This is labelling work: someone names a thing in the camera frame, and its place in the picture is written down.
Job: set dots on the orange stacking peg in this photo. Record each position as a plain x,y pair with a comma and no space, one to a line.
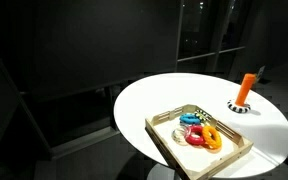
245,88

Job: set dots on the metal window frame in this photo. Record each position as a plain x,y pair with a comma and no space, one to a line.
178,40

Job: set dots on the white table pedestal base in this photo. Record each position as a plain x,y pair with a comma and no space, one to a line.
159,174

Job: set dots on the light wooden tray box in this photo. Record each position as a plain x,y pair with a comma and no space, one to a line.
197,157

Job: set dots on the small standing card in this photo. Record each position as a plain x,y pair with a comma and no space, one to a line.
260,71

